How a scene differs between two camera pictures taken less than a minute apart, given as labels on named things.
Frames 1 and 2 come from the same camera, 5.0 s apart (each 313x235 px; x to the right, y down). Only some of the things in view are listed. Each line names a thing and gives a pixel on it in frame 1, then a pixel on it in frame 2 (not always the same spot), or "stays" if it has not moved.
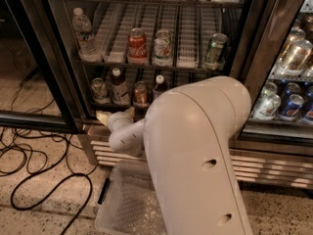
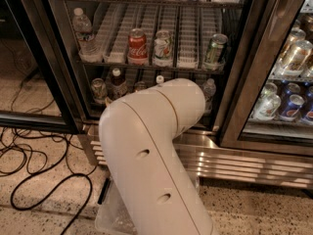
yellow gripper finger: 131,111 to 108,101
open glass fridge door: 37,87 stays
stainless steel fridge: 115,47 stays
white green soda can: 162,55 stays
